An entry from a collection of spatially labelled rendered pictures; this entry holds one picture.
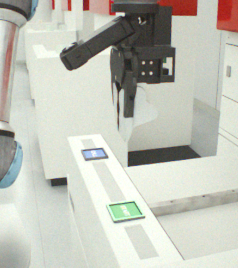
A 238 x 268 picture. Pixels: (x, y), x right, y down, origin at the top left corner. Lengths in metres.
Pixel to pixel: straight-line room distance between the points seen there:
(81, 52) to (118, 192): 0.31
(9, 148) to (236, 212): 0.57
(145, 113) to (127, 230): 0.19
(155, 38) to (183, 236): 0.46
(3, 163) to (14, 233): 0.17
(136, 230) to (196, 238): 0.25
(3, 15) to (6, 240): 0.51
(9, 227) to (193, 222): 0.43
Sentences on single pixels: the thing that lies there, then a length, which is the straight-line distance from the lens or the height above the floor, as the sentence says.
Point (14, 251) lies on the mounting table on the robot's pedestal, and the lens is 0.80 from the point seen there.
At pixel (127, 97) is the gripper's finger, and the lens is 0.51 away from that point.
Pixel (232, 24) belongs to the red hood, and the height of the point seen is 1.25.
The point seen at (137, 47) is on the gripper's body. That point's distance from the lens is 0.52.
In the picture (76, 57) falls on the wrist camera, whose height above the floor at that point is 1.23.
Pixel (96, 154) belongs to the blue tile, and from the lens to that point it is 0.86.
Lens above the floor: 1.31
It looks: 20 degrees down
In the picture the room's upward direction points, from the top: straight up
